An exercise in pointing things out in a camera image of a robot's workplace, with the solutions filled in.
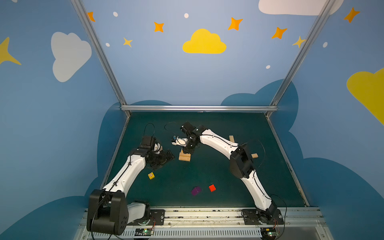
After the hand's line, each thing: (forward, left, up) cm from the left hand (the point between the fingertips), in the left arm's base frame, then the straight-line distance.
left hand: (171, 160), depth 84 cm
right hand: (+11, -8, -4) cm, 14 cm away
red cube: (-12, -24, -10) cm, 29 cm away
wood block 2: (+22, -40, -9) cm, 47 cm away
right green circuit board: (-33, -50, -11) cm, 61 cm away
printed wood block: (+8, -6, -9) cm, 13 cm away
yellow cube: (-6, +12, -9) cm, 16 cm away
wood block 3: (+10, -54, -11) cm, 56 cm away
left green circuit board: (-33, +10, -10) cm, 36 cm away
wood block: (+6, -9, -10) cm, 14 cm away
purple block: (-14, -15, -9) cm, 22 cm away
